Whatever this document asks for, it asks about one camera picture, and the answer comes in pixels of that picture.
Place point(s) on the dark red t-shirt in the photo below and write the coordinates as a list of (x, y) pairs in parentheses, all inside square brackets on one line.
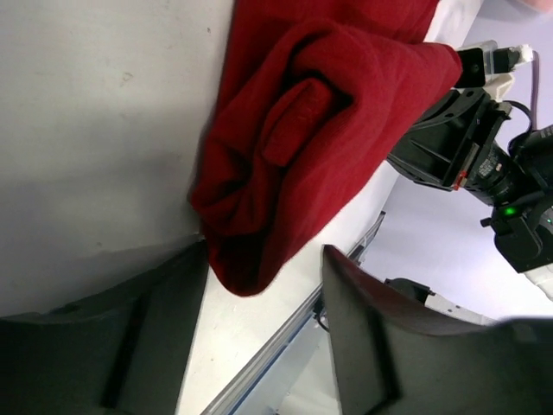
[(313, 97)]

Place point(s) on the aluminium rail frame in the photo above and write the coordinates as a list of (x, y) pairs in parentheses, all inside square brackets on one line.
[(265, 381)]

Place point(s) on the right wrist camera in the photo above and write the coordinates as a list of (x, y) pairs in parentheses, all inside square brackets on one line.
[(486, 65)]

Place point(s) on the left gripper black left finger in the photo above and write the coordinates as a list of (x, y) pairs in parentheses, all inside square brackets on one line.
[(122, 351)]

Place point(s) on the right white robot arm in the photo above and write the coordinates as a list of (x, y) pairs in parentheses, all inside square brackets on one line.
[(471, 217)]

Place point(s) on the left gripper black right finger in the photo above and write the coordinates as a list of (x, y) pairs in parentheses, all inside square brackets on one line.
[(393, 355)]

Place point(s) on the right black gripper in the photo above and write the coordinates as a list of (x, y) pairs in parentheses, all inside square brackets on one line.
[(459, 131)]

